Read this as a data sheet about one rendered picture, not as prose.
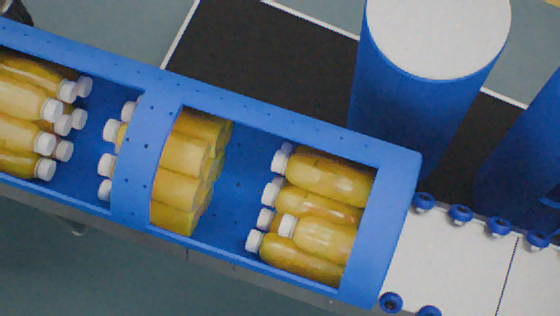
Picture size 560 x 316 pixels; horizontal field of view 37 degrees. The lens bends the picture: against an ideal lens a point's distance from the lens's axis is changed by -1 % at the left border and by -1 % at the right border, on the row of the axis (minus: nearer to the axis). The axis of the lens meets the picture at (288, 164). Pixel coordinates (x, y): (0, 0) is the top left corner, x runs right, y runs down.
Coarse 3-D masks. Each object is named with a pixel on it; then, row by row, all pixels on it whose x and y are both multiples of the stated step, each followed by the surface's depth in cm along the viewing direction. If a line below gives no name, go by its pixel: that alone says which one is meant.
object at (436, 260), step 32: (0, 192) 175; (96, 224) 172; (416, 224) 164; (448, 224) 164; (480, 224) 164; (192, 256) 169; (416, 256) 162; (448, 256) 162; (480, 256) 162; (512, 256) 163; (544, 256) 162; (288, 288) 167; (384, 288) 161; (416, 288) 161; (448, 288) 161; (480, 288) 160; (512, 288) 160; (544, 288) 160
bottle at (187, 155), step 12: (120, 132) 145; (120, 144) 146; (168, 144) 144; (180, 144) 144; (192, 144) 144; (204, 144) 144; (168, 156) 144; (180, 156) 143; (192, 156) 143; (204, 156) 146; (168, 168) 146; (180, 168) 144; (192, 168) 143; (204, 168) 148
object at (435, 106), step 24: (360, 48) 178; (360, 72) 185; (384, 72) 168; (480, 72) 162; (360, 96) 195; (384, 96) 178; (408, 96) 171; (432, 96) 168; (456, 96) 171; (360, 120) 207; (384, 120) 191; (408, 120) 185; (432, 120) 184; (456, 120) 192; (408, 144) 201; (432, 144) 204; (432, 168) 238
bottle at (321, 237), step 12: (312, 216) 146; (300, 228) 144; (312, 228) 144; (324, 228) 144; (336, 228) 144; (348, 228) 145; (300, 240) 144; (312, 240) 143; (324, 240) 143; (336, 240) 143; (348, 240) 143; (312, 252) 145; (324, 252) 144; (336, 252) 143; (348, 252) 143
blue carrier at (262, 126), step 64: (64, 64) 143; (128, 64) 146; (128, 128) 138; (256, 128) 140; (320, 128) 142; (64, 192) 157; (128, 192) 139; (256, 192) 163; (384, 192) 134; (256, 256) 154; (384, 256) 133
